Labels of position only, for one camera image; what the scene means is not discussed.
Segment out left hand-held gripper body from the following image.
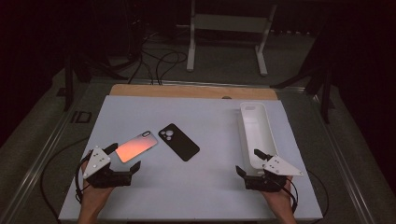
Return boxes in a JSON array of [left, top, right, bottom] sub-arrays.
[[82, 146, 134, 189]]

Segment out hand-held gripper cable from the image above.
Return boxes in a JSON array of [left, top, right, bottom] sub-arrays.
[[39, 136, 94, 222], [281, 169, 330, 218]]

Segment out left hand-held gripper cable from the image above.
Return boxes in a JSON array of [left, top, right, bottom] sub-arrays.
[[39, 136, 94, 222]]

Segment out person's right hand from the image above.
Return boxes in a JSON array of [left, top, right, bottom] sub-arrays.
[[261, 175, 296, 216]]

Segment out black phone case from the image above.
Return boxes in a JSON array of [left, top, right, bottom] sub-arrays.
[[158, 122, 201, 162]]

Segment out right hand-held gripper cable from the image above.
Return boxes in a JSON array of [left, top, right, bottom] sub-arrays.
[[281, 169, 330, 218]]

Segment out black floor cables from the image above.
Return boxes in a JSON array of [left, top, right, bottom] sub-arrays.
[[127, 31, 189, 87]]

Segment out black tripod stand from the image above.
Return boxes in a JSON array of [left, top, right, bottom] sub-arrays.
[[64, 52, 129, 112], [270, 62, 336, 125]]

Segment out white metal stand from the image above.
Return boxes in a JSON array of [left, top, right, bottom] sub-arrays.
[[177, 0, 278, 77]]

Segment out white plastic bin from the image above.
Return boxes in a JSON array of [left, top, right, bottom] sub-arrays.
[[237, 102, 279, 175]]

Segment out person's left hand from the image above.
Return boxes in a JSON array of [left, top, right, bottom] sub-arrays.
[[79, 161, 115, 213]]

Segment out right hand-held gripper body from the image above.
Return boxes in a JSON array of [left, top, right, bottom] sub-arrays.
[[244, 155, 304, 192]]

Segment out metal floor rail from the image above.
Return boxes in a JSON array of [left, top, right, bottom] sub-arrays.
[[311, 92, 376, 224], [0, 80, 92, 224]]

